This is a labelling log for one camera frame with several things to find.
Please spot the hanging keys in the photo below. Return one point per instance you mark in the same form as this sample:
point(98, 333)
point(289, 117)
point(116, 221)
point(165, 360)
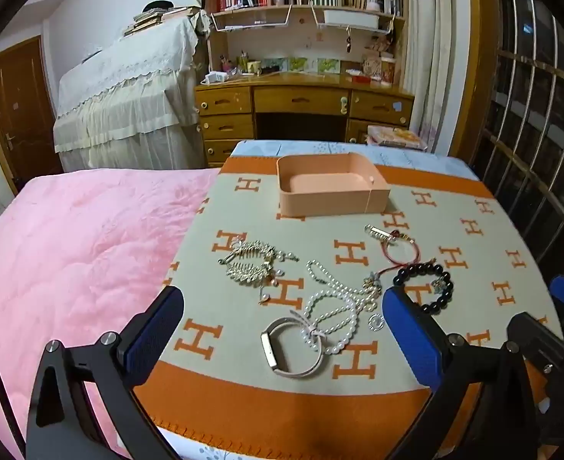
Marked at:
point(348, 40)

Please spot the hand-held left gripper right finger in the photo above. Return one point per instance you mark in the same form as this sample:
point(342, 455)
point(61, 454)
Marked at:
point(409, 340)

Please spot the wooden bookshelf hutch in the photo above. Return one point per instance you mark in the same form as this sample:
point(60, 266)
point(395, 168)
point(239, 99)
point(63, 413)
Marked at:
point(306, 8)

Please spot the stack of old books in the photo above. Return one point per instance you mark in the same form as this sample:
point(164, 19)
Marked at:
point(150, 19)

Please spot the small silver comb clip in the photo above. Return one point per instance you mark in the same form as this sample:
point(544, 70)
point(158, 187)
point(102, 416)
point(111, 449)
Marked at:
point(380, 233)

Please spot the orange letter-print blanket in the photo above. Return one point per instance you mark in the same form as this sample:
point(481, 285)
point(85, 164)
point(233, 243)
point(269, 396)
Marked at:
point(435, 230)

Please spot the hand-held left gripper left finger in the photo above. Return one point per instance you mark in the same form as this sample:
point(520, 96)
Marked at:
point(152, 340)

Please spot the beige doll figure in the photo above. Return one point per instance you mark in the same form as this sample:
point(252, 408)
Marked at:
point(375, 55)

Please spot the wooden desk with drawers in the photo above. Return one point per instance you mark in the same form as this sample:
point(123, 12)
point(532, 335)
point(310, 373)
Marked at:
point(301, 98)

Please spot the white smart band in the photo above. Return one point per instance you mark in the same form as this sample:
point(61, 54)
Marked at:
point(266, 350)

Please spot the brown wooden door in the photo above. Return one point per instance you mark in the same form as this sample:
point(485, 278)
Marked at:
point(18, 105)

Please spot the row of green picture cards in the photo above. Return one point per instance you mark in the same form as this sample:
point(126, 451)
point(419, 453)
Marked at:
point(301, 64)

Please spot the stack of cookbooks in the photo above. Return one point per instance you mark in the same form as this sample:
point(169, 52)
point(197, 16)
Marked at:
point(394, 138)

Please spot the red and white canister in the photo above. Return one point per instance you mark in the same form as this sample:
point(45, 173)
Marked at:
point(388, 71)

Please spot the silver pearl hair comb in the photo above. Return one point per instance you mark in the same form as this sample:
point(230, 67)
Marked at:
point(246, 268)

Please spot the pink quilt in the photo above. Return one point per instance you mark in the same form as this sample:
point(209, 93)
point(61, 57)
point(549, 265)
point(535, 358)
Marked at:
point(71, 249)

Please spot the white plastic basket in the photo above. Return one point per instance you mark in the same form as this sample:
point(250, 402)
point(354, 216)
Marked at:
point(351, 17)

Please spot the pink box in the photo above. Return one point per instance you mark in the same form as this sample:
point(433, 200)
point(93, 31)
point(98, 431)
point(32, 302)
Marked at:
point(330, 201)

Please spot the light blue bedsheet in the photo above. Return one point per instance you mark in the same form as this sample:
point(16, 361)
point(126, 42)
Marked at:
point(406, 153)

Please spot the pale floral curtain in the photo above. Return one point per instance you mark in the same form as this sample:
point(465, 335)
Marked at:
point(435, 33)

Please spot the lace-covered piano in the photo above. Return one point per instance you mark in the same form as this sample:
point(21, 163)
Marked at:
point(128, 105)

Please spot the black hat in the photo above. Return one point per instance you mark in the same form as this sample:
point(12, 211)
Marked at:
point(157, 5)

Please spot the metal window grille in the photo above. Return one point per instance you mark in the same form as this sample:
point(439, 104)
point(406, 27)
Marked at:
point(526, 60)

